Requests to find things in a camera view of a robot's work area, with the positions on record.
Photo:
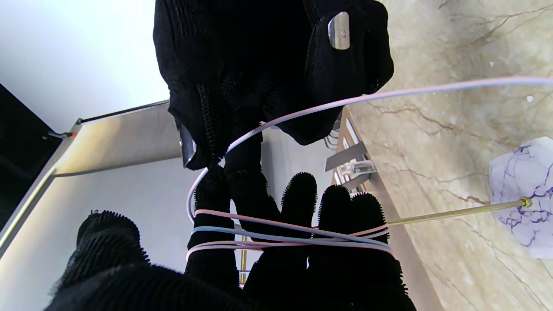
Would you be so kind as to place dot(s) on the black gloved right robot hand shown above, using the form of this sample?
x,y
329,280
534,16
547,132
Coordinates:
x,y
259,65

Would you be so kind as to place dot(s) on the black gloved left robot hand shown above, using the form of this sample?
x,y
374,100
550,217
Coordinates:
x,y
302,276

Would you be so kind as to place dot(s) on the clear acrylic name stand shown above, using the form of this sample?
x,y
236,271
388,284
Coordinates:
x,y
356,169

